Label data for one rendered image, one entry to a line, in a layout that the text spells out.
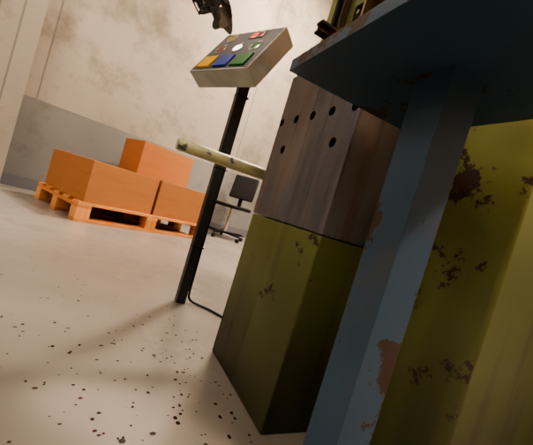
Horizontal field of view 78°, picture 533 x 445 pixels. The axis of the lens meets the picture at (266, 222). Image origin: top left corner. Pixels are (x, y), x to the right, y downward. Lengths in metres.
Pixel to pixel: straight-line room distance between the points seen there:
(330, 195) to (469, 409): 0.48
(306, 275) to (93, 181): 2.32
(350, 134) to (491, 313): 0.43
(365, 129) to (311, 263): 0.32
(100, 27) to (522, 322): 4.26
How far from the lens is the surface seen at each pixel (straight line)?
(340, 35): 0.51
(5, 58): 3.90
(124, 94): 4.33
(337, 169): 0.76
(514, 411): 0.93
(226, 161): 1.22
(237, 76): 1.37
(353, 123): 0.78
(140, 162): 3.54
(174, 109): 4.50
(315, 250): 0.74
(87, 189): 2.86
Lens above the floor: 0.48
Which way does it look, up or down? 2 degrees down
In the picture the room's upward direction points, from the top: 17 degrees clockwise
